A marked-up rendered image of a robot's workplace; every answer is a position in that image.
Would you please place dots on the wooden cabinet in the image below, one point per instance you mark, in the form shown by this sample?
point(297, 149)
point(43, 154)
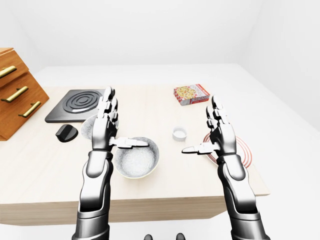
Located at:
point(17, 97)

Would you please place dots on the large grey patterned bowl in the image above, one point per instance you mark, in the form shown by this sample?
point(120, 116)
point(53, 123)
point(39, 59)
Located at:
point(137, 161)

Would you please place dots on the round black stove knob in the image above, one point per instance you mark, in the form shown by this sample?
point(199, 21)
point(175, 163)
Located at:
point(66, 133)

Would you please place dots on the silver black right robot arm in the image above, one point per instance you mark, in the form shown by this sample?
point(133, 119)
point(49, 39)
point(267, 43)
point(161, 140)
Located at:
point(240, 197)

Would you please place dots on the printed red white food box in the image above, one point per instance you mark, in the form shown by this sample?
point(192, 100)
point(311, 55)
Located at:
point(191, 94)

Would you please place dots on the white plate with red rings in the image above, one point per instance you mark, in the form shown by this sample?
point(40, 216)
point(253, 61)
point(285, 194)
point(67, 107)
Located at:
point(243, 155)

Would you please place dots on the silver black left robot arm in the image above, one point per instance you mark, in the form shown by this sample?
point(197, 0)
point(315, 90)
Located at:
point(93, 195)

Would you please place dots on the small grey patterned bowl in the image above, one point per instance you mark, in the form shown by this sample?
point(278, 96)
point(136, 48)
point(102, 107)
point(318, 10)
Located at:
point(87, 127)

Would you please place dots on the flat dark stove plate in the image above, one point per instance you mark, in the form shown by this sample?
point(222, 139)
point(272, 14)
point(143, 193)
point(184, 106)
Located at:
point(75, 105)

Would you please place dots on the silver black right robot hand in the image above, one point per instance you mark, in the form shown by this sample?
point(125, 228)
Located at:
point(223, 140)

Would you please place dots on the wooden cabinet drawer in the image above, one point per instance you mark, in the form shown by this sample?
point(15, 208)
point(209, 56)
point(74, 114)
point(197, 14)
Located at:
point(11, 68)
point(21, 91)
point(15, 120)

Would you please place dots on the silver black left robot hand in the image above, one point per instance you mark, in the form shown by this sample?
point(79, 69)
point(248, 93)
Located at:
point(101, 132)

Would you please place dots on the small dark rounded shape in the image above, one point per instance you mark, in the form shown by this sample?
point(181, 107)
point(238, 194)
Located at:
point(148, 237)
point(180, 236)

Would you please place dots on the small white ramekin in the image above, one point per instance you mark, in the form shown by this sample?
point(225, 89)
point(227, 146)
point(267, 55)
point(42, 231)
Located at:
point(180, 133)

